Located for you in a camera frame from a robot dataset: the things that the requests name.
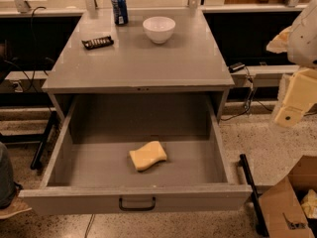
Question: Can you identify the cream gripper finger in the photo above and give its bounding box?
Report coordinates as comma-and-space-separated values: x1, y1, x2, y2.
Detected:
273, 68, 317, 128
266, 27, 291, 54

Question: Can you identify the yellow sponge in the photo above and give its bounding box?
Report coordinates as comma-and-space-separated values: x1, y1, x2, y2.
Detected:
129, 141, 167, 172

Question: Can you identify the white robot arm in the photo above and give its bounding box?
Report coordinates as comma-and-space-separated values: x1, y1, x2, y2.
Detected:
266, 0, 317, 128

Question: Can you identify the grey cabinet counter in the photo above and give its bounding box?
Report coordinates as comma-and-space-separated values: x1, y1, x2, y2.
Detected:
43, 7, 234, 117

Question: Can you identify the grey open top drawer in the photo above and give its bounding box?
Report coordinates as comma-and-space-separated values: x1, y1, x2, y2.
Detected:
21, 93, 252, 215

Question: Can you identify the black power adapter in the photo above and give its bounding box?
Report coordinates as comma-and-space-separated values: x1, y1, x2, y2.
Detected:
229, 62, 245, 73

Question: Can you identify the brown cardboard box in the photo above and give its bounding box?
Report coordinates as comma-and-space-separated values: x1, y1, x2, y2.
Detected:
260, 156, 317, 238

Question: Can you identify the white bowl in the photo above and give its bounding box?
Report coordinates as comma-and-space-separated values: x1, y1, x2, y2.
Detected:
143, 17, 175, 44

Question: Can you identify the black metal floor bar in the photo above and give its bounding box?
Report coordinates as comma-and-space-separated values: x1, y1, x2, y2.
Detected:
240, 154, 268, 237

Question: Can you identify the blue soda can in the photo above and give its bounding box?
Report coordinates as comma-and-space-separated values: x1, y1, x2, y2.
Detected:
111, 0, 129, 26

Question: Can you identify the black snack bar wrapper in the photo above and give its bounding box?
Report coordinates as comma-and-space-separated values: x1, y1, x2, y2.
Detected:
81, 36, 114, 50

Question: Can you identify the black table leg left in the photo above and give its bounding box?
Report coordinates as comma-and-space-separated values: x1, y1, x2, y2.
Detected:
0, 111, 56, 170

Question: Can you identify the tan shoe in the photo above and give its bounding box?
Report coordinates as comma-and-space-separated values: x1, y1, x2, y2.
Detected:
0, 196, 32, 220

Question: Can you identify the person's leg in jeans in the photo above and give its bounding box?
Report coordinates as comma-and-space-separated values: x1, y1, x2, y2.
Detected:
0, 142, 16, 209

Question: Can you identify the black cable on floor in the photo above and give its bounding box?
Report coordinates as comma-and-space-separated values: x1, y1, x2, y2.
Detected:
220, 66, 317, 122

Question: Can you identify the black drawer handle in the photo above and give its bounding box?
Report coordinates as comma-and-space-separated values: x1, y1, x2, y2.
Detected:
118, 196, 157, 212

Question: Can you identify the black cable left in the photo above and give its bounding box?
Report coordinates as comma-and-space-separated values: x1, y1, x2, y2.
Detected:
3, 5, 55, 112

